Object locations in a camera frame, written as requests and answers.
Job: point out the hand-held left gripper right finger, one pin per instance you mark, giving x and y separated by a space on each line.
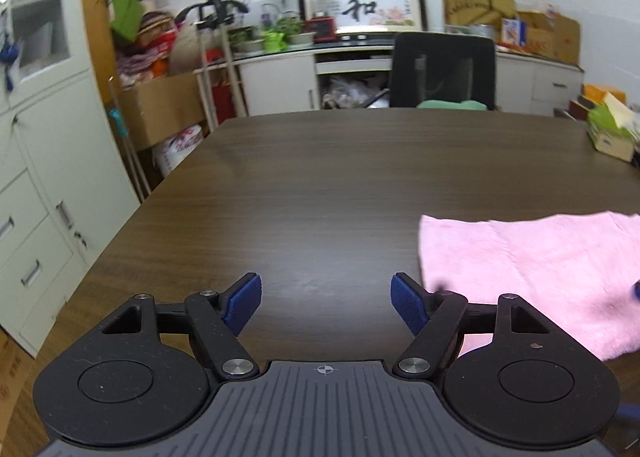
409 304

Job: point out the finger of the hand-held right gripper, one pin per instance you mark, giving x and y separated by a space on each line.
637 288

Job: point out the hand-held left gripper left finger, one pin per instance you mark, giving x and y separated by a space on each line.
243 304

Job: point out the pink towel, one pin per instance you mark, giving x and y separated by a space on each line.
550 262

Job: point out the green and yellow tissue box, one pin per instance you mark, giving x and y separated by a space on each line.
612 134

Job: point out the white printed sack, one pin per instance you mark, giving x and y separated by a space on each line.
177 149

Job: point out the dark wooden box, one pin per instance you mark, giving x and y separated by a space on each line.
580 109

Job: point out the orange box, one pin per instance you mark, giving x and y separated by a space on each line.
602 93

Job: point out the red bag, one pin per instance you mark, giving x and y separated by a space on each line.
222 102

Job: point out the green seat cushion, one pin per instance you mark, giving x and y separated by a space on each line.
450 105

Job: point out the large brown cardboard box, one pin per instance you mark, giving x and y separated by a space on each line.
160 109

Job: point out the clear plastic bags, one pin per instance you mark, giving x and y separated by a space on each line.
350 92

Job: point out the white sideboard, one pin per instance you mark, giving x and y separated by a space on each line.
280 84

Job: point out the white poles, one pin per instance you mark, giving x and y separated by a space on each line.
232 77

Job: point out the black office chair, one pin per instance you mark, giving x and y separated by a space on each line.
442 69

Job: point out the grey metal cabinet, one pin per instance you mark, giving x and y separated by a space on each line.
45 162

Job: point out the green plastic bag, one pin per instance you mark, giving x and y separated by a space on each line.
275 42

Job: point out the open cardboard box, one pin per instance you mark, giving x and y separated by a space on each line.
555 37

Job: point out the pile of cloths and bags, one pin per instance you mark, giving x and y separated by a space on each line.
150 49

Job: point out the small potted plant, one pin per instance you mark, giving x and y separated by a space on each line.
297 34

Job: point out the metal pot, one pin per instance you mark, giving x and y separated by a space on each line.
483 32

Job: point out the small colourful printed box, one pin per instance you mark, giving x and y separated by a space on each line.
512 32

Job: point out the blender with red base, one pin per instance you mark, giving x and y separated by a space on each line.
321 27

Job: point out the framed lotus picture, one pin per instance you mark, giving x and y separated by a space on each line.
380 7

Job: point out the gold plaque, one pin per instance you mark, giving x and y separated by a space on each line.
475 7

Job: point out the green paper bag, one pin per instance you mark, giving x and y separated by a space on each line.
126 14

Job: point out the black chair headrest frame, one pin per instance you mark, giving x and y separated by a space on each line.
215 2

